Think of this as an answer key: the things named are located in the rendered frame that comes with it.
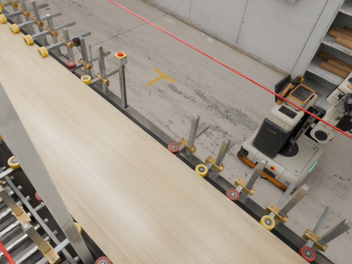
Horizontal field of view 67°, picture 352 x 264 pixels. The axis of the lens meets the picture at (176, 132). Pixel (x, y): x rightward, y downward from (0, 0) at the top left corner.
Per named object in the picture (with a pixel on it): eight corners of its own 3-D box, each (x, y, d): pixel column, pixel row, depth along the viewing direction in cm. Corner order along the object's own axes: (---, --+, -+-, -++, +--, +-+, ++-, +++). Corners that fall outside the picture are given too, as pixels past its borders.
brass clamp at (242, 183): (238, 179, 184) (240, 175, 180) (254, 191, 178) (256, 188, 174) (232, 185, 180) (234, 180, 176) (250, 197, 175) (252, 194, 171)
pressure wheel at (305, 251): (308, 258, 154) (318, 252, 145) (303, 270, 150) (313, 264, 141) (295, 249, 157) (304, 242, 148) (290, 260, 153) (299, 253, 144)
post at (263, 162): (241, 195, 189) (263, 156, 153) (244, 198, 188) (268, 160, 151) (238, 198, 187) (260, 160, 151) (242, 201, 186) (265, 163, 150)
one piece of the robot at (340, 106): (333, 106, 194) (344, 96, 185) (336, 103, 196) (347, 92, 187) (345, 115, 191) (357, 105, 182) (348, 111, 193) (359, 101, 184)
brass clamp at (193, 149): (183, 140, 205) (184, 135, 201) (196, 150, 200) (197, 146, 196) (177, 144, 202) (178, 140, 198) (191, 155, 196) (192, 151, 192)
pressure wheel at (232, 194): (233, 209, 170) (238, 201, 161) (221, 205, 171) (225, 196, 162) (235, 198, 175) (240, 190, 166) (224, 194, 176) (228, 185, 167)
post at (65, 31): (75, 71, 272) (65, 26, 235) (77, 73, 270) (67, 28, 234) (73, 72, 270) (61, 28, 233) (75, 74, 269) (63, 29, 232)
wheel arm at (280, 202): (289, 185, 186) (292, 182, 183) (294, 188, 185) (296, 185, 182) (257, 229, 164) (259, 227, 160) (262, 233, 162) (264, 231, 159)
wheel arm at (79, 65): (108, 53, 263) (108, 49, 259) (110, 54, 261) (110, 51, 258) (69, 70, 240) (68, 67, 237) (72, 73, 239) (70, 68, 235)
